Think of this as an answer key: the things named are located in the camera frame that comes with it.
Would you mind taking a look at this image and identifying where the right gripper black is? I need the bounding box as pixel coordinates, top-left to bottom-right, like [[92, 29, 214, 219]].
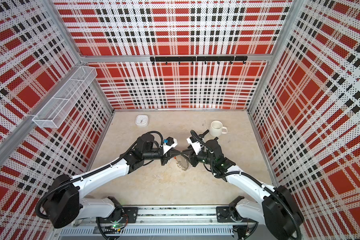
[[180, 148, 214, 168]]

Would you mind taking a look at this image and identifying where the silver keyring with chain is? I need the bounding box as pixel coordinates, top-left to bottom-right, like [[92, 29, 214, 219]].
[[174, 155, 189, 171]]

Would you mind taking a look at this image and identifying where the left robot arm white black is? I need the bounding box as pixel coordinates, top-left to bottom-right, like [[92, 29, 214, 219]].
[[35, 131, 180, 229]]

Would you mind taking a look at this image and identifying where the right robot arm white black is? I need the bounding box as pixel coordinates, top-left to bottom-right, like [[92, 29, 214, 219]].
[[182, 130, 305, 240]]

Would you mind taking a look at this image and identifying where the white ceramic mug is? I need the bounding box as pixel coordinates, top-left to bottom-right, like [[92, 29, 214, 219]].
[[209, 121, 228, 137]]

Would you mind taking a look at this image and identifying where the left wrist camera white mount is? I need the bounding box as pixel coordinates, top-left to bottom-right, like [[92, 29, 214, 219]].
[[162, 137, 178, 155]]

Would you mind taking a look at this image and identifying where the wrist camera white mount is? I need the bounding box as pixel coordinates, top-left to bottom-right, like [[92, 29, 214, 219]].
[[162, 137, 178, 155], [187, 136, 202, 155]]

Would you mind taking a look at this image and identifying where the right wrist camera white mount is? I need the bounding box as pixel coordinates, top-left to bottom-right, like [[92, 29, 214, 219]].
[[187, 136, 202, 155]]

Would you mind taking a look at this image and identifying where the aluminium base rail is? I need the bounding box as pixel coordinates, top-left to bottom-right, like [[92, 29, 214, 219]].
[[50, 204, 301, 240]]

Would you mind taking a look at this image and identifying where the black hook rail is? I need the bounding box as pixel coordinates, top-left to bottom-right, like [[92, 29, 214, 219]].
[[150, 56, 248, 64]]

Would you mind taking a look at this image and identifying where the white wire mesh basket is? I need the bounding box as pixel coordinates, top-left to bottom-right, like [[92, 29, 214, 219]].
[[33, 66, 97, 129]]

